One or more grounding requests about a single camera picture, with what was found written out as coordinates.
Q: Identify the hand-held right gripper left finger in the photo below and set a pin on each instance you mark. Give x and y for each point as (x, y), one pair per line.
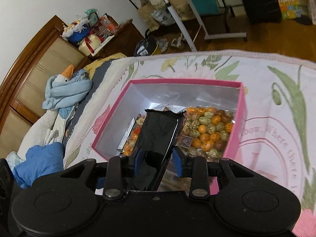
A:
(138, 160)

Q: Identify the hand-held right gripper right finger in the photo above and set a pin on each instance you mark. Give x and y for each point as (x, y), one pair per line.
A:
(178, 161)

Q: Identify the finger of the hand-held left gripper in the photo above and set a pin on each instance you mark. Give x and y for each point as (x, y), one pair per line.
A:
(99, 183)

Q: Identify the glossy black snack packet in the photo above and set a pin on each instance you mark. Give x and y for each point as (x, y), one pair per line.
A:
(158, 138)

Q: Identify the white blue snack packet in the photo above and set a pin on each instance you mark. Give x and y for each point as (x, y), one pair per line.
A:
(128, 130)

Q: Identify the pink cardboard box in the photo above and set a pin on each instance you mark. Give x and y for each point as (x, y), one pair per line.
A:
(238, 118)

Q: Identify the white quilt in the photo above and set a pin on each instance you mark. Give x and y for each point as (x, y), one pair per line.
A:
(34, 133)

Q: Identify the padded wooden headboard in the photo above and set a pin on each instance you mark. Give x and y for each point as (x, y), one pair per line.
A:
(32, 86)

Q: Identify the yellow pillow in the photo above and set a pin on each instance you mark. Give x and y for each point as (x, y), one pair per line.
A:
(106, 60)

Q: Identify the light blue cloth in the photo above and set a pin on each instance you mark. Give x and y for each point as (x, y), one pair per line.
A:
(64, 84)

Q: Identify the black waste bin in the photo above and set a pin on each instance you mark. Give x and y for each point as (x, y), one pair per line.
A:
(147, 45)

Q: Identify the floral printed blanket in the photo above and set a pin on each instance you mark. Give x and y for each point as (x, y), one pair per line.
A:
(271, 91)

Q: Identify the white shoes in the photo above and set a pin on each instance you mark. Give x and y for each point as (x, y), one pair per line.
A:
(177, 42)

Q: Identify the wooden nightstand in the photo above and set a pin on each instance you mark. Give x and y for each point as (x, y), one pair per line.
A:
(123, 39)

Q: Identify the cream bag with red ribbon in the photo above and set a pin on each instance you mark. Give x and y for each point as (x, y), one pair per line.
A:
(90, 44)

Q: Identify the folding side table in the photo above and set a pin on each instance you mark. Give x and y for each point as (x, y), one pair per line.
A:
(182, 27)

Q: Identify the blue wrapped bouquet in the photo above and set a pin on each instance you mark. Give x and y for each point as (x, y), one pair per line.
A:
(76, 33)

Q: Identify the brown paper bag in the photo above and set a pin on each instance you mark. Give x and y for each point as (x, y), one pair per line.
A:
(148, 17)

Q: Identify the patterned white bag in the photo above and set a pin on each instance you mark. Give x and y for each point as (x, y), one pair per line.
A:
(161, 16)

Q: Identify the black suitcase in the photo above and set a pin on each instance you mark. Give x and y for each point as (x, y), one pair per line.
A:
(259, 0)

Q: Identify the black round floor disc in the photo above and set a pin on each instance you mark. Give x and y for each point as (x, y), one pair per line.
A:
(303, 20)

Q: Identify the colourful gift bag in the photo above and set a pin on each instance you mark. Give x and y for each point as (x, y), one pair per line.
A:
(288, 7)

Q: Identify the white plastic packet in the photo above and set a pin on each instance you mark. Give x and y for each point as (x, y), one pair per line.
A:
(311, 5)

